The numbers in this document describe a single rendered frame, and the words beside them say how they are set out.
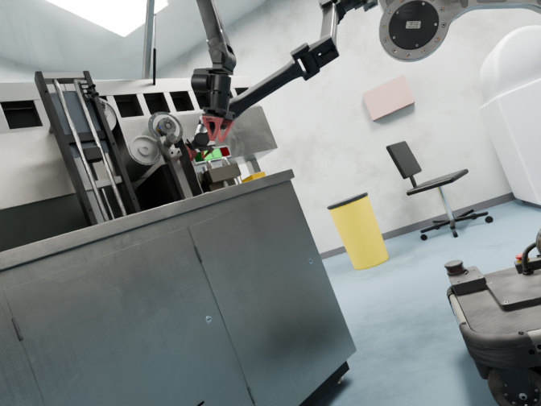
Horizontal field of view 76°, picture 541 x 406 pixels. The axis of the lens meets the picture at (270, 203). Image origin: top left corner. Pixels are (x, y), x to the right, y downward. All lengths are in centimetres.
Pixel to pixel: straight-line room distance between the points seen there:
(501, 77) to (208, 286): 287
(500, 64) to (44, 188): 319
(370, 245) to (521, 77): 174
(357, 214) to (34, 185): 235
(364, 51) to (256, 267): 341
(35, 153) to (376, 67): 345
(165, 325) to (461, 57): 386
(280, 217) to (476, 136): 311
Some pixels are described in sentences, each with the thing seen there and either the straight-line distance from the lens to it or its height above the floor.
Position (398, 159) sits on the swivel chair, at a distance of 351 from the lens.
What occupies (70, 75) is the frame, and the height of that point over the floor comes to 143.
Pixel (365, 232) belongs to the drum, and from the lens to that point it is 315.
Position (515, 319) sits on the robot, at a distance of 123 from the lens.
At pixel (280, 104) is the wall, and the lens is 440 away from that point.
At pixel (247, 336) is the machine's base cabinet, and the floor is 41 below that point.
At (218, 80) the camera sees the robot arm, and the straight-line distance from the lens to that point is 115.
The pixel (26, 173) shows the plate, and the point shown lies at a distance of 172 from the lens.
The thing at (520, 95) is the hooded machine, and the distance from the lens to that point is 340.
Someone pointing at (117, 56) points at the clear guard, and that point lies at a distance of 199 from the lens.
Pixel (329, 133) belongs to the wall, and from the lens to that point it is 421.
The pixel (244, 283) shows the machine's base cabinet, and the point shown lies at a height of 56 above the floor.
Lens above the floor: 76
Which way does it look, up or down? 1 degrees up
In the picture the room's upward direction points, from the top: 21 degrees counter-clockwise
